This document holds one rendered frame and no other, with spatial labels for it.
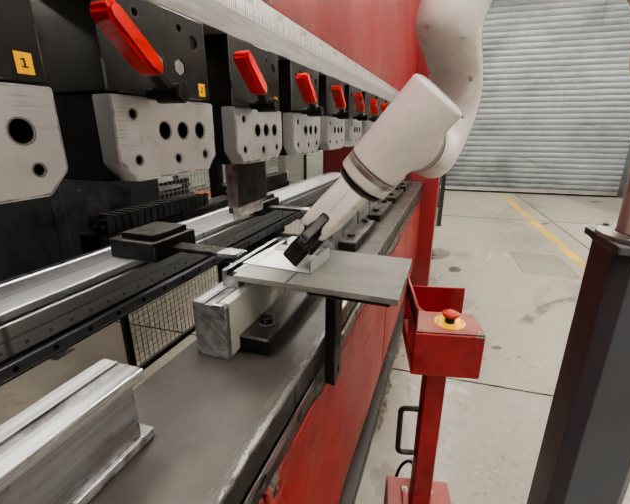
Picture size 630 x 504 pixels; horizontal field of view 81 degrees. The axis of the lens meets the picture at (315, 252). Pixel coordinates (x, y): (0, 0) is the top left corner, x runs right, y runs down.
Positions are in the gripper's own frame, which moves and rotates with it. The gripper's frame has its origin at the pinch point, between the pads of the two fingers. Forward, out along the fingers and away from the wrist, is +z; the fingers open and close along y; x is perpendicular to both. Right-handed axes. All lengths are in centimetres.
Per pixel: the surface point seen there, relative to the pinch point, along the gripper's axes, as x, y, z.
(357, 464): 62, -47, 76
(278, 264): -1.0, 2.6, 4.3
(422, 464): 63, -32, 41
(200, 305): -4.3, 14.5, 11.9
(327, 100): -22.5, -30.6, -14.8
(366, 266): 9.9, -2.9, -4.6
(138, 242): -23.2, 7.2, 20.2
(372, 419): 62, -71, 76
